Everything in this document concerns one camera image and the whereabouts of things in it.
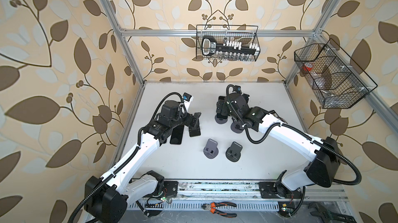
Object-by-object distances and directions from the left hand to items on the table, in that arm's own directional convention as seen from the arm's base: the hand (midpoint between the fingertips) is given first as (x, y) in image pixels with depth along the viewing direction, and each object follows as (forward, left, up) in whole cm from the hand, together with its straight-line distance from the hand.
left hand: (190, 107), depth 77 cm
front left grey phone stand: (-15, -11, -18) cm, 26 cm away
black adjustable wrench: (-42, -63, -22) cm, 79 cm away
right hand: (+3, -18, -2) cm, 18 cm away
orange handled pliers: (-39, -11, -23) cm, 47 cm away
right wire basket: (+8, -70, +12) cm, 72 cm away
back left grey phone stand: (+6, -19, -23) cm, 30 cm away
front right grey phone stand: (-16, -23, -18) cm, 34 cm away
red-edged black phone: (-3, +9, -24) cm, 26 cm away
